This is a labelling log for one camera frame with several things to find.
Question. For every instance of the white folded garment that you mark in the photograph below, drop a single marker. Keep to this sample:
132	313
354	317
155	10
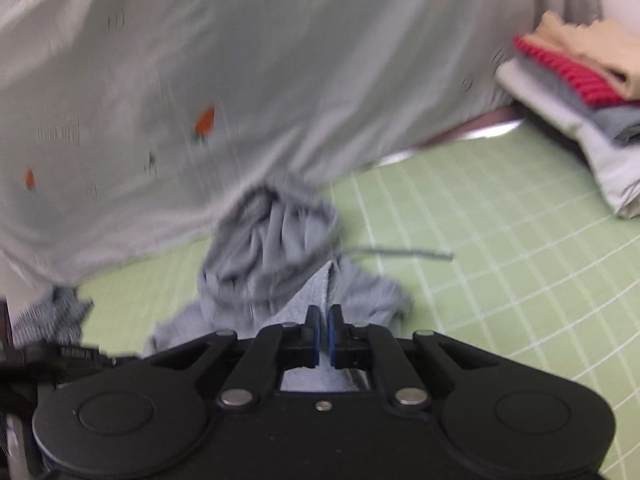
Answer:
616	169

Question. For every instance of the grey carrot print sheet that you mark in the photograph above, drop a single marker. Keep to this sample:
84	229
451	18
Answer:
131	125

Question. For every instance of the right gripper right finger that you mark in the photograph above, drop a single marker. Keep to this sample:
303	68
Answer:
373	350

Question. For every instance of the red folded garment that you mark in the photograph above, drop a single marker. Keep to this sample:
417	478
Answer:
591	88

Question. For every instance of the beige folded garment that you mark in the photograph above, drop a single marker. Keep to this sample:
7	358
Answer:
604	47

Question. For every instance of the grey folded garment in stack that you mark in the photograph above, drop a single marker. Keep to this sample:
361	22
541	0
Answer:
620	123

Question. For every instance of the green grid mat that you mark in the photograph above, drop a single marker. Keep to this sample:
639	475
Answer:
543	273

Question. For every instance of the grey zip hoodie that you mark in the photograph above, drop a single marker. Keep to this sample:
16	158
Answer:
274	255

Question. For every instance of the blue striped garment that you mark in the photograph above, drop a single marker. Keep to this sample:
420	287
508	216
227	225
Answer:
57	318

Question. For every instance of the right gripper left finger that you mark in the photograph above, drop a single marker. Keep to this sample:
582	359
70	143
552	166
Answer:
265	359

